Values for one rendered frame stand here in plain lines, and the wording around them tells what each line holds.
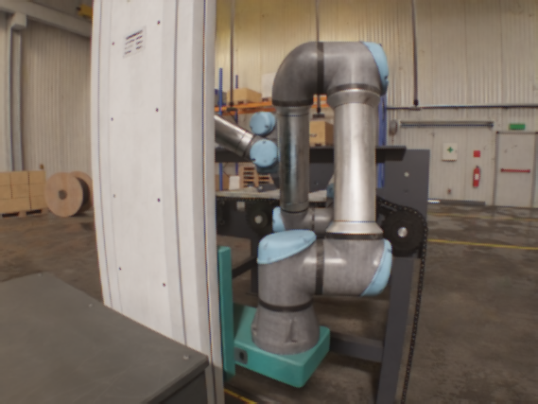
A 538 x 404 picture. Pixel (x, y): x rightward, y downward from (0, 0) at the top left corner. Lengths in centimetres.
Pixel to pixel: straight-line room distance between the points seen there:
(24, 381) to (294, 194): 62
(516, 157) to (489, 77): 248
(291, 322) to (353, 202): 26
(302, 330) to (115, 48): 70
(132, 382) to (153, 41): 55
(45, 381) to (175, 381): 16
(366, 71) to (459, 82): 998
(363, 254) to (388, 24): 1083
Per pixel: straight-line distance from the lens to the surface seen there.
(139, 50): 67
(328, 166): 129
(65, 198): 767
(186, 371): 43
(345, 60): 66
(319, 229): 81
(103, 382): 44
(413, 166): 123
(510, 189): 1055
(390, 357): 144
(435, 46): 1091
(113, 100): 72
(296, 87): 67
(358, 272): 60
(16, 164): 1110
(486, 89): 1068
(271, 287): 61
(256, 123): 95
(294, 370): 64
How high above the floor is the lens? 110
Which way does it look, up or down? 7 degrees down
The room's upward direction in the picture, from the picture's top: straight up
